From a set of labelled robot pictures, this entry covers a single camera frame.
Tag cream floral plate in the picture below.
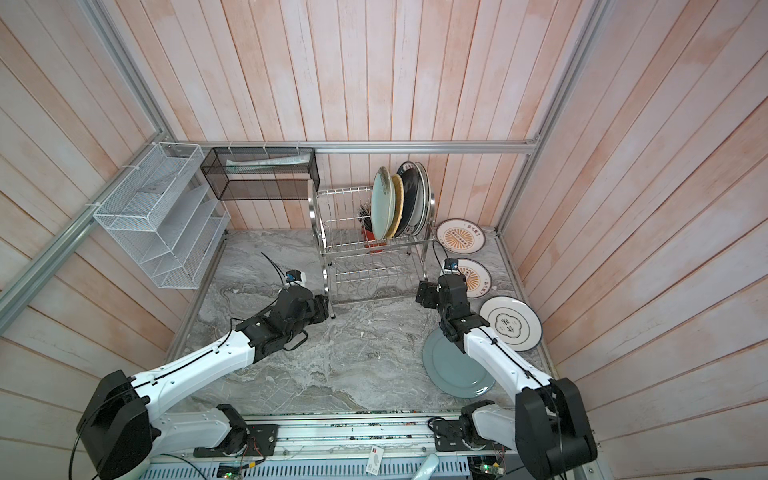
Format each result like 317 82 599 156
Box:
417 162 433 232

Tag black mesh wall basket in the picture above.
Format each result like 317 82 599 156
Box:
201 146 320 201

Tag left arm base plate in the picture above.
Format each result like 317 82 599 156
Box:
244 424 279 458

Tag grey green large plate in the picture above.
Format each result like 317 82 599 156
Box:
422 328 496 399

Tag red utensil cup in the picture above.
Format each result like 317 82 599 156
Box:
362 229 386 253

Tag white wire mesh shelf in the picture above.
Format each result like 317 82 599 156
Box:
94 143 230 290

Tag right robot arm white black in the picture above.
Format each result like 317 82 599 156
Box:
415 273 598 479

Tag yellow woven bamboo tray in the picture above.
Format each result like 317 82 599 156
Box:
385 174 404 239

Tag dark blue glazed plate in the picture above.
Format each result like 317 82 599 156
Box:
395 162 421 237

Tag light green flower plate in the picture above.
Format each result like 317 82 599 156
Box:
370 166 395 240

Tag white plate black rings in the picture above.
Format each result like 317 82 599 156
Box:
478 295 544 353

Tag orange sunburst plate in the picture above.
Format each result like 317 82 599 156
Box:
458 258 492 298
436 219 486 254

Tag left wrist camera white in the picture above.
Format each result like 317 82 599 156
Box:
284 269 307 287

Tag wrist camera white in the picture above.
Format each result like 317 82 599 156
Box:
442 258 461 275
284 269 307 287

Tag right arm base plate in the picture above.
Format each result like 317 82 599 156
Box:
426 416 485 452

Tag silver metal dish rack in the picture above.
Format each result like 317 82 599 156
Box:
307 181 435 315

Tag colourful chopsticks bundle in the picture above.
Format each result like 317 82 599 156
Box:
358 204 373 232

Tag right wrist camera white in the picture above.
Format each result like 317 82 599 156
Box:
442 258 461 275

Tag green rim white plate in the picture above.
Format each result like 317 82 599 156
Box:
400 168 424 236

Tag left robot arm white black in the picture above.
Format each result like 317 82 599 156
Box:
75 284 330 479

